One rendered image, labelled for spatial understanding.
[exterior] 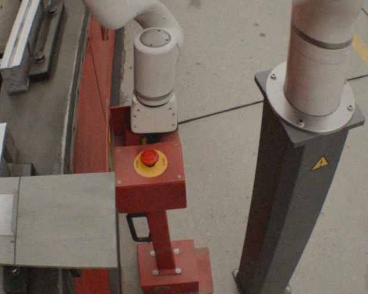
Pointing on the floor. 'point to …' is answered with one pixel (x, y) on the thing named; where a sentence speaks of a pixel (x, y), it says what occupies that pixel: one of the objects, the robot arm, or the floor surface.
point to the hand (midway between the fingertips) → (153, 137)
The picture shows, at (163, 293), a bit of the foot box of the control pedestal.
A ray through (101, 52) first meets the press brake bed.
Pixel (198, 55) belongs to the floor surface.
